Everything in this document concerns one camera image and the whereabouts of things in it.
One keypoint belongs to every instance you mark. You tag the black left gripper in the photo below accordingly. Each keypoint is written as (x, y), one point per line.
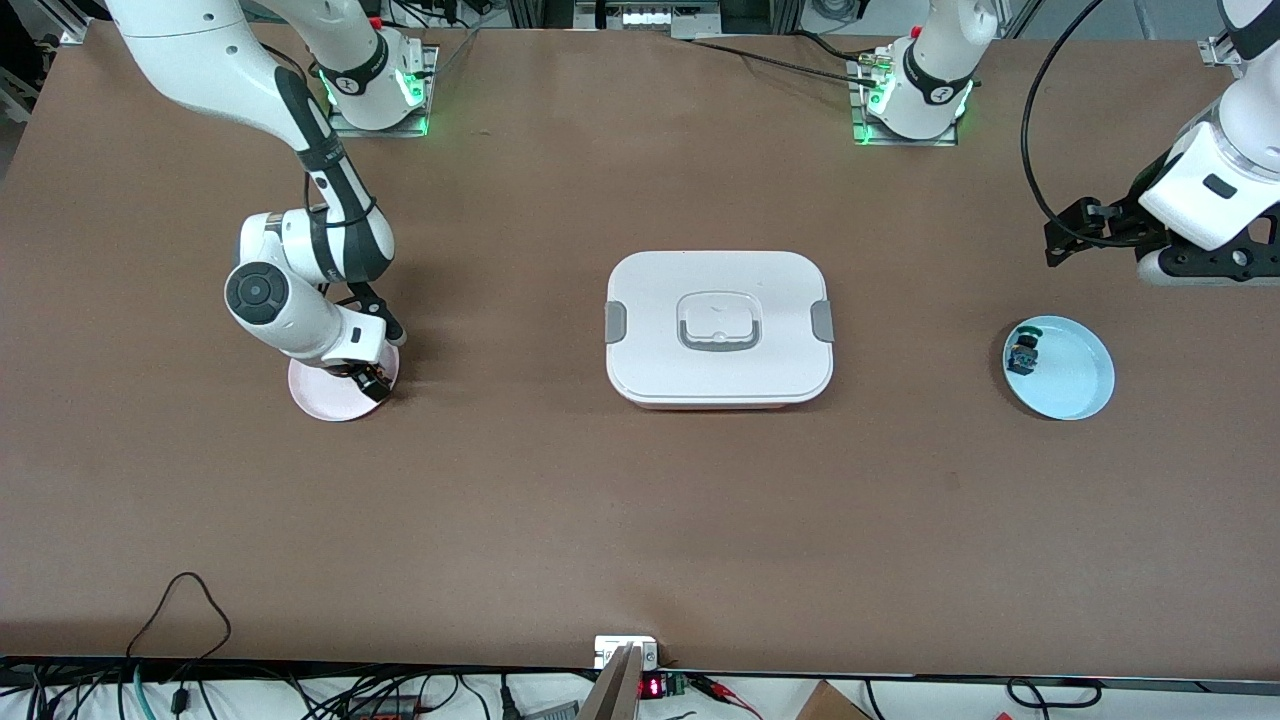
(1127, 225)

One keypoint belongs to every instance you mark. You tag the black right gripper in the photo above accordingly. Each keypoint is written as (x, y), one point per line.
(371, 378)

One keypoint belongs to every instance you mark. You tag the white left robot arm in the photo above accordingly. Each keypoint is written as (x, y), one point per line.
(930, 80)

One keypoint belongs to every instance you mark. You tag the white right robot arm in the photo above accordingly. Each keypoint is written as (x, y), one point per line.
(200, 50)

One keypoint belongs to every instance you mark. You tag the pink round plate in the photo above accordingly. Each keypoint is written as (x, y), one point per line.
(325, 395)

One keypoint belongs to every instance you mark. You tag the light blue round plate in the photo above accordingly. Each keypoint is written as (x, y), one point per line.
(1075, 370)

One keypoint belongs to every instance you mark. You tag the grey angled beam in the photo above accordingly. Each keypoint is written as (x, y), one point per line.
(610, 695)

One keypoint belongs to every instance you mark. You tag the red digit display module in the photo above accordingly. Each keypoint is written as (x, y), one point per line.
(651, 687)

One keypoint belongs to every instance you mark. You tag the small green circuit board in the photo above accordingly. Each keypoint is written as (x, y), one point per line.
(677, 685)

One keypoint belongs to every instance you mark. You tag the red clip lead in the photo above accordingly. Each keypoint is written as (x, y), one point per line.
(720, 690)

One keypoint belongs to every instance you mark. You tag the brown cardboard piece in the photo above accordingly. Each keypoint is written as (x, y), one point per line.
(830, 705)

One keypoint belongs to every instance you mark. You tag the black right camera bracket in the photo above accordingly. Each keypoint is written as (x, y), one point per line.
(380, 310)

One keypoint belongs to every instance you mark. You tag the black camera bracket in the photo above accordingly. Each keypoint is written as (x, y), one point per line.
(1225, 258)
(380, 310)

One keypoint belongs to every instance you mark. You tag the green blue switch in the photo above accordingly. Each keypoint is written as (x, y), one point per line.
(1022, 352)

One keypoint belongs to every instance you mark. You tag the black left camera bracket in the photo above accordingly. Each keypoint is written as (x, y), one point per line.
(1225, 258)

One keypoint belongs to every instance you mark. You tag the metal corner bracket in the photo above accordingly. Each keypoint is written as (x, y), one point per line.
(1215, 52)
(75, 35)

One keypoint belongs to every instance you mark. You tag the aluminium frame with white device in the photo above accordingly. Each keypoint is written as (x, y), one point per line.
(650, 18)

